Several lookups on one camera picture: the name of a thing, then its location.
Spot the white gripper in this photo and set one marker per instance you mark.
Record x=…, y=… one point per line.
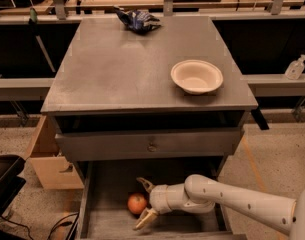
x=159, y=198

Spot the orange round fruit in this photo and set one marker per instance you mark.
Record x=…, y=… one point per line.
x=136, y=203

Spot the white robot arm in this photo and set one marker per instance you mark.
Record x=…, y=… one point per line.
x=198, y=195

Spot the open grey middle drawer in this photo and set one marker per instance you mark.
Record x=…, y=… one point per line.
x=104, y=214

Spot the round metal drawer knob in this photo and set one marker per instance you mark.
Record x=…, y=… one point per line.
x=152, y=147

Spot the grey top drawer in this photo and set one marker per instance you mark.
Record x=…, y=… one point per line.
x=93, y=146

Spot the grey wooden drawer cabinet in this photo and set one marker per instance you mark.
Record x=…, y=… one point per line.
x=113, y=80

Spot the light wooden box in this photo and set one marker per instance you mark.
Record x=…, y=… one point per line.
x=50, y=165

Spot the white paper bowl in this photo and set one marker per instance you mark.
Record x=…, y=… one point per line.
x=196, y=77

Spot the black bin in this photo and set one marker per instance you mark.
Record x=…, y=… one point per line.
x=10, y=181

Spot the blue crumpled chip bag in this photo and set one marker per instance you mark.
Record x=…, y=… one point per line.
x=137, y=21

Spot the clear sanitizer bottle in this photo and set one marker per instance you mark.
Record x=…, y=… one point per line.
x=296, y=68

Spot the grey metal rail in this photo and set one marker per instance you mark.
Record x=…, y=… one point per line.
x=24, y=89

